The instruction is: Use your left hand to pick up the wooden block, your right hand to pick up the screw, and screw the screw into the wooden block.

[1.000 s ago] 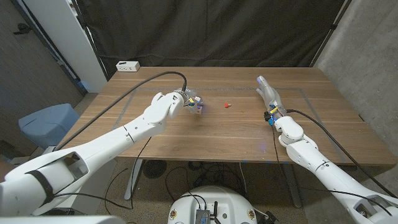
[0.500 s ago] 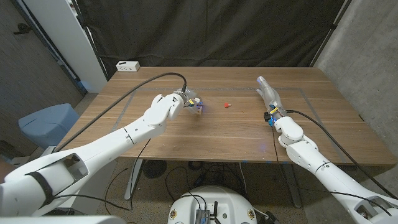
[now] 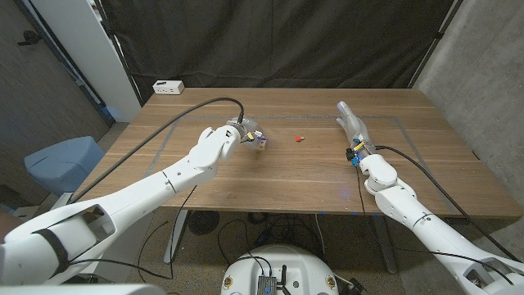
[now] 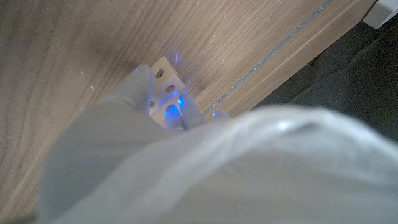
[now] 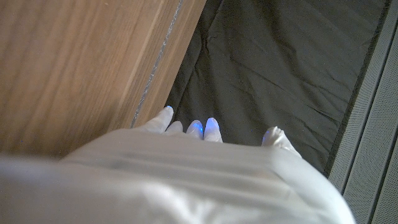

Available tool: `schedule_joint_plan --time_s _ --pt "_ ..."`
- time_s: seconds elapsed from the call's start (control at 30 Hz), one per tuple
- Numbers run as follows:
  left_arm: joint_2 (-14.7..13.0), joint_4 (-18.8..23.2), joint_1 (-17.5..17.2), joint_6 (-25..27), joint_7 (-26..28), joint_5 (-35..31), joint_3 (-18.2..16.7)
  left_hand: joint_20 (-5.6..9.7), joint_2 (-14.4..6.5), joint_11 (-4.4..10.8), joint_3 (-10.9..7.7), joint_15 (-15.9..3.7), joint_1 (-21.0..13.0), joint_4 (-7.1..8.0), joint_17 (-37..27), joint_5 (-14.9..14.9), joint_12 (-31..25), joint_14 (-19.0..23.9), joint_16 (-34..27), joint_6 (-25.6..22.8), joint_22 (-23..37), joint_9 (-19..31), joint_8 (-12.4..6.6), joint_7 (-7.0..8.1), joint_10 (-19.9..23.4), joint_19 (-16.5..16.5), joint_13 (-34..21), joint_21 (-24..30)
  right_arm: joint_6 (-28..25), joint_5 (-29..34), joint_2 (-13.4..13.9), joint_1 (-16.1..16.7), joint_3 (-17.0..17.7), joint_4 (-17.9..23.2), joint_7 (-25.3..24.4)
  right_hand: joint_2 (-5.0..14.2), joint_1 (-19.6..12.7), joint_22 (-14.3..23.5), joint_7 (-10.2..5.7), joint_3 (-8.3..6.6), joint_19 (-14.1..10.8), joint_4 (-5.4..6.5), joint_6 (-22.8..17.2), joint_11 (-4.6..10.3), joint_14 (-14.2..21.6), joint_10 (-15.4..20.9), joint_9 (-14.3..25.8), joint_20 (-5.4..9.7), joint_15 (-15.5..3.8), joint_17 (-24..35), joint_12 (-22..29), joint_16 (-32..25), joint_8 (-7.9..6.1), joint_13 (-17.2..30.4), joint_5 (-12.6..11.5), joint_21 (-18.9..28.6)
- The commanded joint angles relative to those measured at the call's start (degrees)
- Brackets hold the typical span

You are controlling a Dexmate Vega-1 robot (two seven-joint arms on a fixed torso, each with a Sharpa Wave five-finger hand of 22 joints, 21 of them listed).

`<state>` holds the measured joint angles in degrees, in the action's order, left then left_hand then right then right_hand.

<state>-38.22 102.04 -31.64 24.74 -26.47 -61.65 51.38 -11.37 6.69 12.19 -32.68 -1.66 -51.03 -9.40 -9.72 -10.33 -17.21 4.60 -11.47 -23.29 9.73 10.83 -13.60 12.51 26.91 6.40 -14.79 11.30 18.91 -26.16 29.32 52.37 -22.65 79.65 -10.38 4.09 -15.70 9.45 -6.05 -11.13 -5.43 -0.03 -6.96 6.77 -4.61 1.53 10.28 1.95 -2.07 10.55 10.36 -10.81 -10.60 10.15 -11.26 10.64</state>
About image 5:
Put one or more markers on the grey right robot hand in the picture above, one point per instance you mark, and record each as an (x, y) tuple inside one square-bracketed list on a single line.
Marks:
[(186, 186)]

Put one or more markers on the grey tape outline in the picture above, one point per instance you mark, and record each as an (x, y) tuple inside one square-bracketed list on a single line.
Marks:
[(157, 62)]

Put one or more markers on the black backdrop curtain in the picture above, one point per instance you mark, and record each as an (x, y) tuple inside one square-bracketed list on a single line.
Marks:
[(264, 62)]

